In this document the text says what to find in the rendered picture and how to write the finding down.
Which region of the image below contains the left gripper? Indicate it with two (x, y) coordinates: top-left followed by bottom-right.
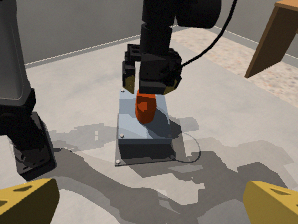
(122, 23), (183, 95)

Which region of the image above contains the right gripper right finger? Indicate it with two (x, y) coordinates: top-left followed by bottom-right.
(243, 181), (298, 224)

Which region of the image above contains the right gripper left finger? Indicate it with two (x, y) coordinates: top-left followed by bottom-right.
(0, 178), (60, 224)

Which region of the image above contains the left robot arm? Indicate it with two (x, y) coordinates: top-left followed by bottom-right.
(0, 0), (222, 176)

